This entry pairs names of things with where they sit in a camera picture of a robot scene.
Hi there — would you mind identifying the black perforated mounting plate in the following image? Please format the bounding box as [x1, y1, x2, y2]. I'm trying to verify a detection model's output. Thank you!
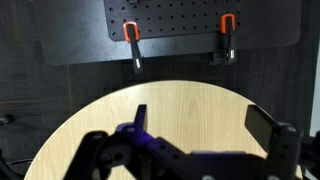
[103, 0, 243, 43]

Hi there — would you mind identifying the orange black bar clamp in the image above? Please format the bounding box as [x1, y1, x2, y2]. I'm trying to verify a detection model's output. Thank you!
[122, 21, 145, 75]
[209, 13, 238, 66]

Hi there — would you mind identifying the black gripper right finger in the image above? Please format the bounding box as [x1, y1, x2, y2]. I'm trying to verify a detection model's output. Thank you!
[244, 104, 320, 180]

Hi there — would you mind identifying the black base board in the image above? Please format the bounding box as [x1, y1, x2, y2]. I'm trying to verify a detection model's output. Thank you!
[33, 0, 303, 66]

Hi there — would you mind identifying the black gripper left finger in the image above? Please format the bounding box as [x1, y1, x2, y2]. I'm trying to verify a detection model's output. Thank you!
[63, 104, 191, 180]

